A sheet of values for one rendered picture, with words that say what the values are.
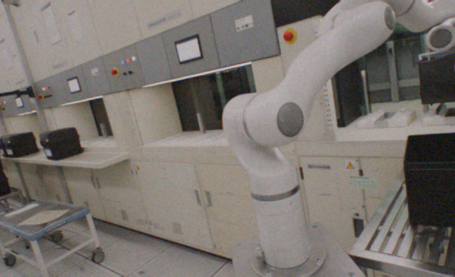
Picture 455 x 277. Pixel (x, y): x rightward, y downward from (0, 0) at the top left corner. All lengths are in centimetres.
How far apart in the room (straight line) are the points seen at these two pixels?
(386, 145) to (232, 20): 90
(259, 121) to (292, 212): 24
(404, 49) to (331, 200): 110
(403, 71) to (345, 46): 140
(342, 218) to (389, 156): 39
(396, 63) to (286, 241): 163
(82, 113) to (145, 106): 151
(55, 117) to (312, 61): 331
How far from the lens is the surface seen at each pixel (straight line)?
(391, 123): 155
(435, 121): 152
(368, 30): 85
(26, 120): 529
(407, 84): 221
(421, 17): 115
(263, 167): 71
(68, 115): 386
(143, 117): 249
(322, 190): 155
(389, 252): 86
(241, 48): 158
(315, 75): 76
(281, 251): 78
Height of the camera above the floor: 123
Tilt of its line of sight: 11 degrees down
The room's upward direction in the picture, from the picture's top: 12 degrees counter-clockwise
